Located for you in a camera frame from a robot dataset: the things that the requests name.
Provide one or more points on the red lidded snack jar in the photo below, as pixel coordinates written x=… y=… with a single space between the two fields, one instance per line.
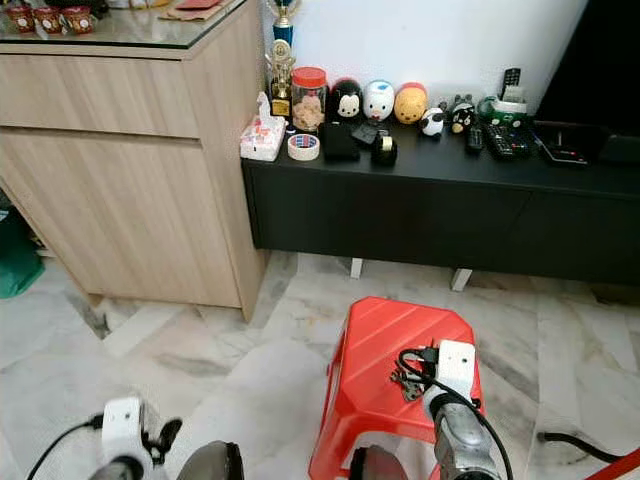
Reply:
x=308 y=100

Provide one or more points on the white tape roll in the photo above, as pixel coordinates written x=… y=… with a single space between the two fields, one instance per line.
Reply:
x=295 y=147

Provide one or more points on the green white holder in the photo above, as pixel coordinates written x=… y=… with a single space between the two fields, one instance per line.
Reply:
x=500 y=110

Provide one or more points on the black television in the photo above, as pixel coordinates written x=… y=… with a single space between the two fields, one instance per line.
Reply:
x=595 y=60

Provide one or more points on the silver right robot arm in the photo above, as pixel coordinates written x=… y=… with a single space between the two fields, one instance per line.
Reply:
x=460 y=445

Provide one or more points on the black low console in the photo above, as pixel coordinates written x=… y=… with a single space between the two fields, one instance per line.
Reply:
x=410 y=215

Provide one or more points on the small red cup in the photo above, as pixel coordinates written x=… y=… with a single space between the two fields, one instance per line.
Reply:
x=48 y=19
x=20 y=17
x=77 y=19

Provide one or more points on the red plastic stool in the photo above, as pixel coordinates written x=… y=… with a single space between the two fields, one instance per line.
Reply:
x=380 y=345

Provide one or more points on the slim black remote control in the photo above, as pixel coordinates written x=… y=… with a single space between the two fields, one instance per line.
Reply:
x=475 y=138

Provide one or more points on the black tape dispenser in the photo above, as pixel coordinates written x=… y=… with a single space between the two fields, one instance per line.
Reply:
x=383 y=151

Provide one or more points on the grey left robot leg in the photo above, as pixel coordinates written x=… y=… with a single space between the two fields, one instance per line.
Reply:
x=210 y=463

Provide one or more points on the light wood cabinet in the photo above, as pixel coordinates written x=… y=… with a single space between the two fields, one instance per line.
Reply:
x=120 y=200

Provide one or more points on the grey robot leg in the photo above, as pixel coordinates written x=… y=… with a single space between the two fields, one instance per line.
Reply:
x=375 y=466
x=210 y=463

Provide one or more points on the bunch of keys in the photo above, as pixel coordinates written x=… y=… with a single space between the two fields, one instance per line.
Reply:
x=404 y=385

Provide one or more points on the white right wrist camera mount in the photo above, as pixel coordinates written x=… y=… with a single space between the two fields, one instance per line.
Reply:
x=455 y=362

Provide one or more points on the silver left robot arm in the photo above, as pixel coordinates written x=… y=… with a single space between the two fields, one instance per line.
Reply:
x=115 y=473

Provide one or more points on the small black white plush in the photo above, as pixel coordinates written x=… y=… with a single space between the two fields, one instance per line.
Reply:
x=433 y=122

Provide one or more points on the small black pouch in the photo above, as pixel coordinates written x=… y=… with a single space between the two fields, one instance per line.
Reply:
x=365 y=133

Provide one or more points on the small black plush toy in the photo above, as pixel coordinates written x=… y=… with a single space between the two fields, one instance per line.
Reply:
x=462 y=115

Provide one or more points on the green bag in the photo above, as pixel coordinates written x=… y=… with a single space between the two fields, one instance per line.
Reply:
x=15 y=262

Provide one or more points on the upright black remote control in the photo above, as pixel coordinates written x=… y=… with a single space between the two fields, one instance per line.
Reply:
x=512 y=80

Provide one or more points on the red stick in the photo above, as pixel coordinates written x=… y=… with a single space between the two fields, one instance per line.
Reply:
x=618 y=465

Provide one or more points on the black mouse plush toy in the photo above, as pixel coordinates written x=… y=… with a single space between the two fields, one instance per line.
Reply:
x=346 y=100

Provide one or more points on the red envelope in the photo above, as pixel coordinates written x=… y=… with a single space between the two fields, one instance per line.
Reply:
x=195 y=8

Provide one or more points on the white round plush toy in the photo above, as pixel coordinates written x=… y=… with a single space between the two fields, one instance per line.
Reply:
x=379 y=100

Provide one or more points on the black tray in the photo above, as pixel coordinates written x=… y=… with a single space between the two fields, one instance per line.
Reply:
x=565 y=146

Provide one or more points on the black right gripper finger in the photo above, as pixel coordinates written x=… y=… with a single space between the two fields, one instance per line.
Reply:
x=410 y=369
x=417 y=392

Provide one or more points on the wide black remote control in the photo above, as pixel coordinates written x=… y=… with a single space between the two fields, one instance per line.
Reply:
x=505 y=140

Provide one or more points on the grey right robot leg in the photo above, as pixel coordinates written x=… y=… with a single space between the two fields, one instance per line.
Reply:
x=375 y=466

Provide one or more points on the yellow round plush toy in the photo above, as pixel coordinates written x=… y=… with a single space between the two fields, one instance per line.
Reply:
x=410 y=103

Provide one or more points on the pink white tissue pack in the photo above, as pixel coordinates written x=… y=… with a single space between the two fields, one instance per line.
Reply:
x=262 y=138

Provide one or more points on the gold blue trophy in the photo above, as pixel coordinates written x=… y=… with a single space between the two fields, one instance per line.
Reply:
x=280 y=65

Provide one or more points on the black wallet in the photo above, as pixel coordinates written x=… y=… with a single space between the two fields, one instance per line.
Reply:
x=338 y=143

